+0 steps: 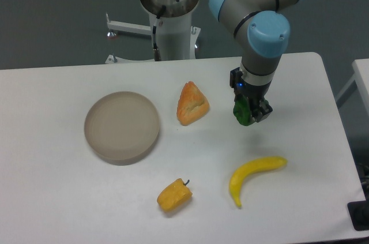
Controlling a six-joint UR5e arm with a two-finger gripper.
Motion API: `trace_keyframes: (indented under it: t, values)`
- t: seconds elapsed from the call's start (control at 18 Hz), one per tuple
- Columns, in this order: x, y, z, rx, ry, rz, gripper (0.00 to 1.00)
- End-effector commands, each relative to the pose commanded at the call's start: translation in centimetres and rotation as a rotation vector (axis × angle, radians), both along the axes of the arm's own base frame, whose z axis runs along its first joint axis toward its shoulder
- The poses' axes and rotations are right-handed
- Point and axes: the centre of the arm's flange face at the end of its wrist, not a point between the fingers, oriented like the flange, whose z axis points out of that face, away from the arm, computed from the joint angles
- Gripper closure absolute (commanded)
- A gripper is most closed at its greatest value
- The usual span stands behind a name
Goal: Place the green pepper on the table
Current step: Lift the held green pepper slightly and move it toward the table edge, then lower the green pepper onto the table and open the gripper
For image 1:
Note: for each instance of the beige round plate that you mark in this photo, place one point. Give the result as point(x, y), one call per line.
point(122, 128)

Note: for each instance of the yellow banana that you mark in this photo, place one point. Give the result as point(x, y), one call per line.
point(256, 166)

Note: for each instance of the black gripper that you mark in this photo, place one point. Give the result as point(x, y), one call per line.
point(255, 94)

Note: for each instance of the green pepper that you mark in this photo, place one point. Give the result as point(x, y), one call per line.
point(241, 111)

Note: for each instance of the orange bread slice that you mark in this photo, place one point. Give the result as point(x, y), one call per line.
point(192, 104)

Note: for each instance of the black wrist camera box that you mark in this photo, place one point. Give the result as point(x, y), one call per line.
point(235, 80)

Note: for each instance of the white side table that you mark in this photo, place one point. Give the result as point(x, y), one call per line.
point(358, 81)

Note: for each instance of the black device at edge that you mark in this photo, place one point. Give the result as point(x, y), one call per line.
point(358, 211)

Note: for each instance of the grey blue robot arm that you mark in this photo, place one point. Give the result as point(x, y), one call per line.
point(256, 25)

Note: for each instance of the yellow bell pepper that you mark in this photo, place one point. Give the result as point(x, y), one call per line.
point(174, 195)

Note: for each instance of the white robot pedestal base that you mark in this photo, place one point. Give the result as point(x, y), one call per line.
point(170, 28)

